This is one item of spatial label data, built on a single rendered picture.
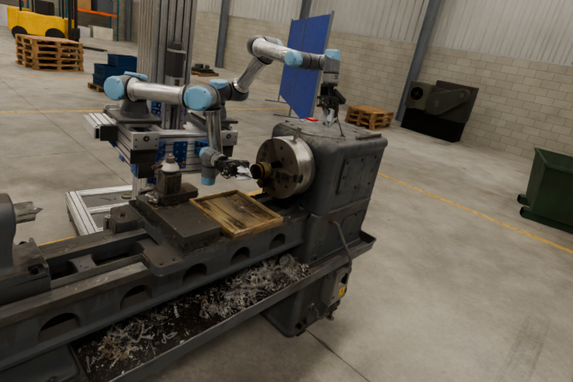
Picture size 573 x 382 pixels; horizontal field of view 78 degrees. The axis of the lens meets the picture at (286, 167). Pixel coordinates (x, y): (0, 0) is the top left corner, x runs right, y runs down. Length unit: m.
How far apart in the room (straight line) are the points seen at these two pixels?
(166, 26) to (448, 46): 10.35
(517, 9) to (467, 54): 1.51
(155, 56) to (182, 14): 0.29
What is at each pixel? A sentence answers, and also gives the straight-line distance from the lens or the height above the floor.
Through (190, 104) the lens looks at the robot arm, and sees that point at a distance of 1.74.
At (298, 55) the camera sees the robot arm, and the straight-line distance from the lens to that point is 1.68.
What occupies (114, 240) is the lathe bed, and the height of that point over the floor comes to 0.87.
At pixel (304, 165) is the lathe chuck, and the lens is 1.71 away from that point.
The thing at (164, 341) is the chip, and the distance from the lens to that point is 1.57.
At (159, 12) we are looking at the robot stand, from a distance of 2.26.
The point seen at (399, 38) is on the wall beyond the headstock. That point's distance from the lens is 12.55.
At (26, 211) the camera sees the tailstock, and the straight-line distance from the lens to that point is 1.27.
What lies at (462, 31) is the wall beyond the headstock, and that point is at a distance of 11.87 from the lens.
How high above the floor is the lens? 1.68
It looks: 19 degrees down
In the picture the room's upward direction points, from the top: 11 degrees clockwise
